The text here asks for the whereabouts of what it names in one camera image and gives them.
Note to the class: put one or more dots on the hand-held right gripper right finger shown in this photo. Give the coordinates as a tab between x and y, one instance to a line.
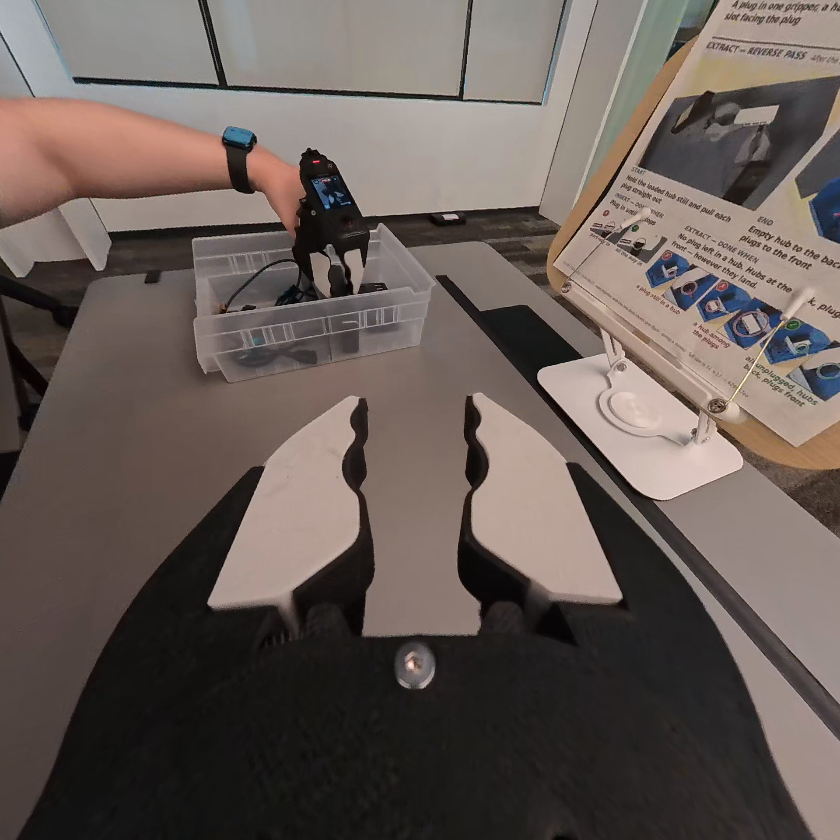
538	525

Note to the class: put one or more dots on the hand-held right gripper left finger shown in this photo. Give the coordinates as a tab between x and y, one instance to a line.
289	525

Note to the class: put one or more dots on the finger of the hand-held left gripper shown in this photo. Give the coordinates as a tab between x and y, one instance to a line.
323	275
356	266

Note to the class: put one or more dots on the clear plastic bin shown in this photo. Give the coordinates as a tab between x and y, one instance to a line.
394	315

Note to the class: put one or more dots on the person's left forearm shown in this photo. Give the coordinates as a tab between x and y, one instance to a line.
131	151

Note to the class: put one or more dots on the person's left hand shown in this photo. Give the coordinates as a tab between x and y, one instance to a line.
285	193

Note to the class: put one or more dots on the white frosted glass door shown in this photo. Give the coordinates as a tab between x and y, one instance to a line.
328	157

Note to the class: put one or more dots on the blue smartwatch black band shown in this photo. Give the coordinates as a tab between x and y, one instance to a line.
239	170

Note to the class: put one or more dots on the small black floor object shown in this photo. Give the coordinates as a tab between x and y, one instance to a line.
448	218

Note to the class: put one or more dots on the instruction sheet on stand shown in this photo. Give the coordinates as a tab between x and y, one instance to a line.
630	433

